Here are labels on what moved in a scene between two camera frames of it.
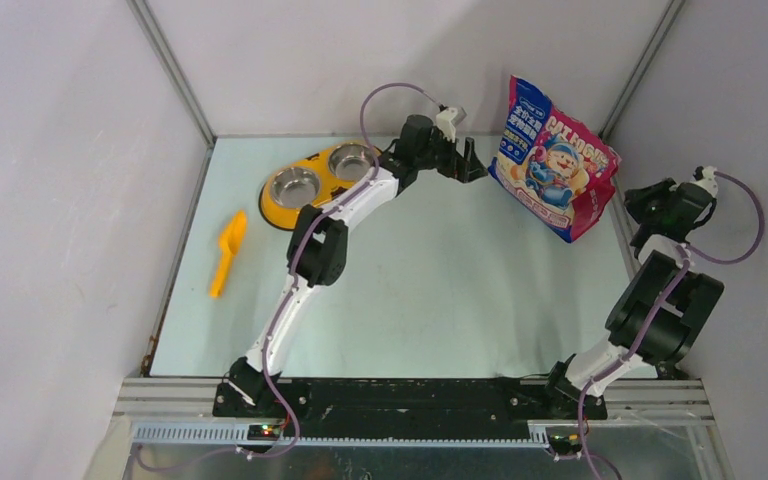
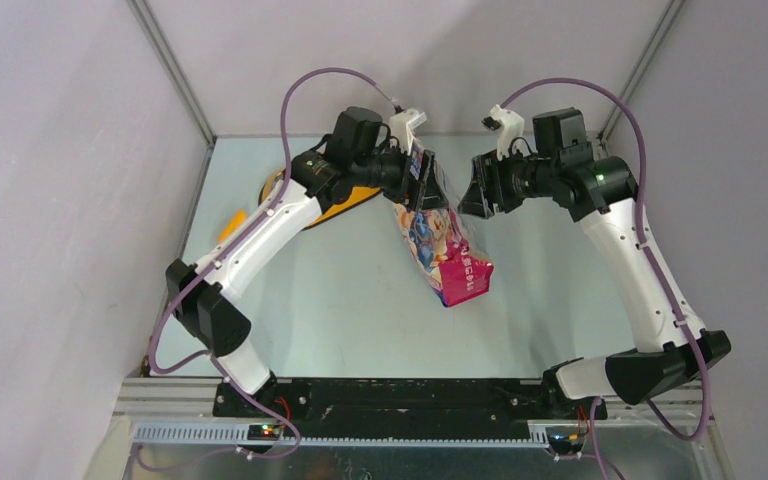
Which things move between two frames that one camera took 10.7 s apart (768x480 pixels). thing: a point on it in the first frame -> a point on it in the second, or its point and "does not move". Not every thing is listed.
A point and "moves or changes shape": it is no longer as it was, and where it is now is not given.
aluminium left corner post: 168,58 does not move
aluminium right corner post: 640,69 does not move
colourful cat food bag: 552,167 moves or changes shape
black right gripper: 636,198 -> 489,172
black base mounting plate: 396,408 does not move
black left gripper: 464,169 -> 423,192
